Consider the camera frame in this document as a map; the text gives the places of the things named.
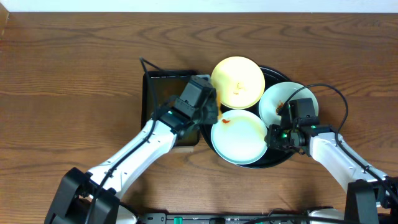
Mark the light blue front plate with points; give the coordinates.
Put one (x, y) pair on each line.
(239, 137)

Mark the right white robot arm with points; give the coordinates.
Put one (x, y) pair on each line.
(371, 195)

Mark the black rectangular water tray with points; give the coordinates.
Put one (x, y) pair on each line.
(166, 85)

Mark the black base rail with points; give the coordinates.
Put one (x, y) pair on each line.
(186, 218)

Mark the round black serving tray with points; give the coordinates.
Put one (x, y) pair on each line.
(272, 157)

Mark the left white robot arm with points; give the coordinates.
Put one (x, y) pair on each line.
(95, 196)

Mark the yellow plate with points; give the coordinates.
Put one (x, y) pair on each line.
(239, 82)

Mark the yellow sponge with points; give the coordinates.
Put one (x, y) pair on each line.
(218, 103)

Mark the light blue plate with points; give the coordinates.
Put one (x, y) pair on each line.
(273, 99)
(239, 137)

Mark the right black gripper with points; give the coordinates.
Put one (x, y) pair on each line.
(273, 139)

